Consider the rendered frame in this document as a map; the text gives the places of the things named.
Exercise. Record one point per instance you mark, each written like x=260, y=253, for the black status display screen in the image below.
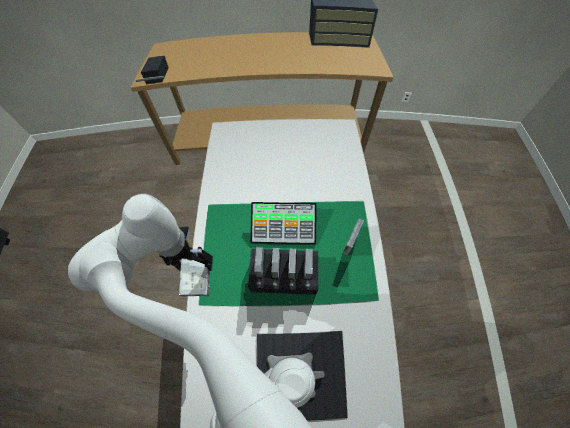
x=283, y=223

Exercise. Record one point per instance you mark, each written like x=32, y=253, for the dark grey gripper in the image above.
x=189, y=253

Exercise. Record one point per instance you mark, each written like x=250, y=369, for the green bench mat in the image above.
x=341, y=278

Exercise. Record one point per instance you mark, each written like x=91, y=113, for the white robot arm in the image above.
x=243, y=396

